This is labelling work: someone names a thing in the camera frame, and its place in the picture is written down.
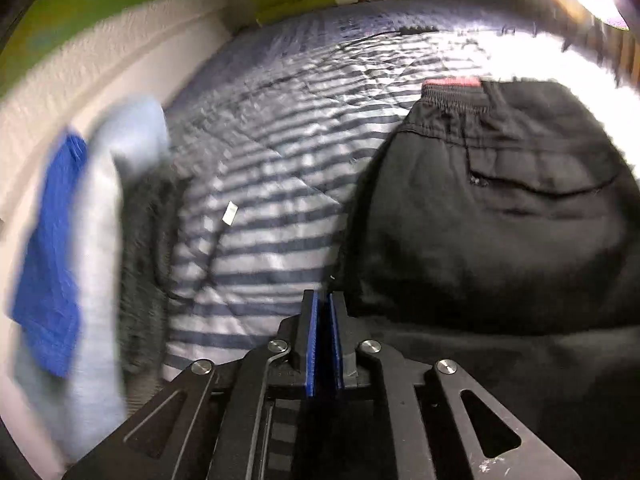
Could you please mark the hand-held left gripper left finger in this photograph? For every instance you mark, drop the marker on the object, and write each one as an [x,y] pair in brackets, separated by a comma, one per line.
[312,345]

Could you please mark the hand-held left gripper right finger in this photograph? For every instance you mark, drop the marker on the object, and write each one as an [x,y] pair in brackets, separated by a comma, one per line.
[334,345]

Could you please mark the black pants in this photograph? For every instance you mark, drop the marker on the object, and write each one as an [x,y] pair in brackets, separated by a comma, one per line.
[475,235]

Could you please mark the striped bed cover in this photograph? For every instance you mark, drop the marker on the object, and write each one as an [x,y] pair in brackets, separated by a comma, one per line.
[280,170]

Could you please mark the stack of folded clothes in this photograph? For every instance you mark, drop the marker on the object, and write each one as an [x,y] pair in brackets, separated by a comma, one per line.
[100,310]

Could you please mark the blue folded cloth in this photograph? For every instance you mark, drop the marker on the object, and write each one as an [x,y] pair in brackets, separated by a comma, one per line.
[50,260]

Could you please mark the green patterned pillows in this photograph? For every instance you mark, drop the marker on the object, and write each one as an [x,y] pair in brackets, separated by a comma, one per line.
[285,0]

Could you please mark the wooden slatted bed rail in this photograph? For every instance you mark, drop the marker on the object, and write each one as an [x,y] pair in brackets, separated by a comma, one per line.
[620,55]

